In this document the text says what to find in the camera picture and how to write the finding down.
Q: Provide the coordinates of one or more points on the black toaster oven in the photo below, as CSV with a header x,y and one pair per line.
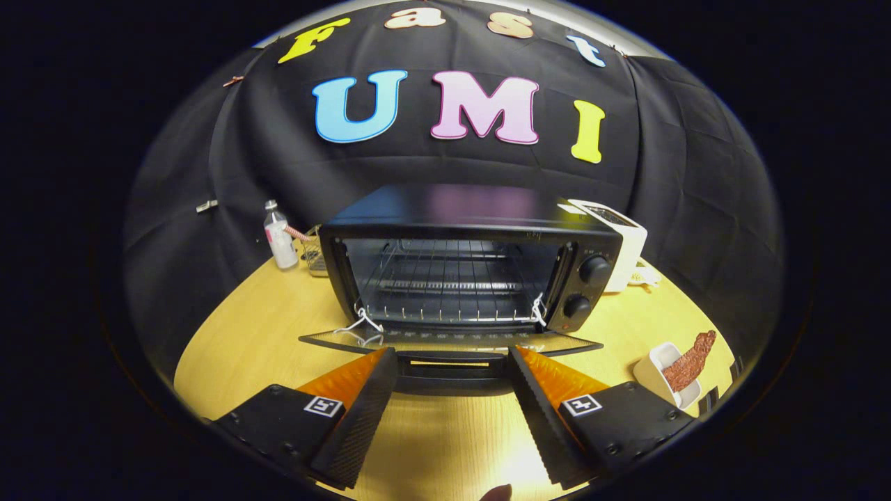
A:
x,y
473,209

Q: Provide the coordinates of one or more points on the white dish with beans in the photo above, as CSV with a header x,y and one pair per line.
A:
x,y
644,277

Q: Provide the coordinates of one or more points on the copper clip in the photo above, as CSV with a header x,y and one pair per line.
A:
x,y
233,81

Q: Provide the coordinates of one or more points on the clear plastic bottle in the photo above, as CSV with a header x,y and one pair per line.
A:
x,y
280,243

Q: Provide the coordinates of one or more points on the white pop-up toaster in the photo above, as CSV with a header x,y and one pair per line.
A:
x,y
630,257

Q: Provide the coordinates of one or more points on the red striped straw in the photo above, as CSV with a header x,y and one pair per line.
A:
x,y
296,232

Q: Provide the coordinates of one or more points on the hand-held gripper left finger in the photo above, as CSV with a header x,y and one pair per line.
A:
x,y
362,417

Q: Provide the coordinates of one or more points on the white ribbed dish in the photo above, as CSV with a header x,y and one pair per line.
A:
x,y
651,372

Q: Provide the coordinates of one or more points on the silver clip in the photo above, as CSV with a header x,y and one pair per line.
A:
x,y
207,206

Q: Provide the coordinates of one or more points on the black backdrop cloth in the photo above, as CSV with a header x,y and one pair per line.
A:
x,y
661,174

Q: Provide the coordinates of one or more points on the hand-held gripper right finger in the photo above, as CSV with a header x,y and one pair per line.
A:
x,y
546,424

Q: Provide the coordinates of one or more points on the brown meat piece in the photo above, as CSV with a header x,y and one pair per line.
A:
x,y
686,365

